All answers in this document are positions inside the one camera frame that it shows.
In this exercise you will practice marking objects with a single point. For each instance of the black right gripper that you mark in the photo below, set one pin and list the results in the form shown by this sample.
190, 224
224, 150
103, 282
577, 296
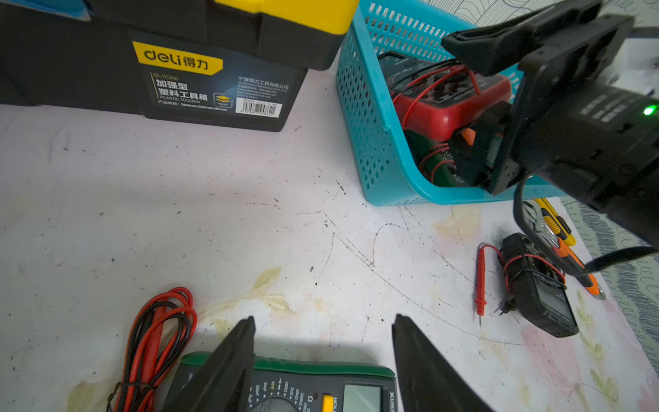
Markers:
585, 136

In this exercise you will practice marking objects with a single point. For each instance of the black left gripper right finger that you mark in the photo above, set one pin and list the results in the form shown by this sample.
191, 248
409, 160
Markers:
427, 382

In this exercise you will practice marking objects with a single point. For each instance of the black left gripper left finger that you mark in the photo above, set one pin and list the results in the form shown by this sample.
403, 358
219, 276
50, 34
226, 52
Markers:
223, 382

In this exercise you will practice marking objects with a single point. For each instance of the red multimeter with leads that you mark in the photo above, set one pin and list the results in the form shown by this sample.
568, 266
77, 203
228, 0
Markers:
436, 99

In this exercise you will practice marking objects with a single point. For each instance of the green multimeter with leads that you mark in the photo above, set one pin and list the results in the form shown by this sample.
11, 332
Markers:
434, 160

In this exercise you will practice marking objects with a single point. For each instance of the small black multimeter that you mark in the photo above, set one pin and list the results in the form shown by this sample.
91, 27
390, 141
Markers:
535, 289

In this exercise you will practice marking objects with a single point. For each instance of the teal plastic basket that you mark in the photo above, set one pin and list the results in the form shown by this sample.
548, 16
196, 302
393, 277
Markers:
388, 173

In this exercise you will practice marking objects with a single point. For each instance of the red black test leads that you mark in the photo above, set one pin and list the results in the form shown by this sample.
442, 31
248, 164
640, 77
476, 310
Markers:
158, 337

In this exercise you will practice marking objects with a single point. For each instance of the yellow utility knife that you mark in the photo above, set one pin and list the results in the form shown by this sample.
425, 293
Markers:
555, 222

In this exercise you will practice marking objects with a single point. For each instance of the yellow black toolbox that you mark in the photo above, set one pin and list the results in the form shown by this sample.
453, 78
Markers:
236, 64

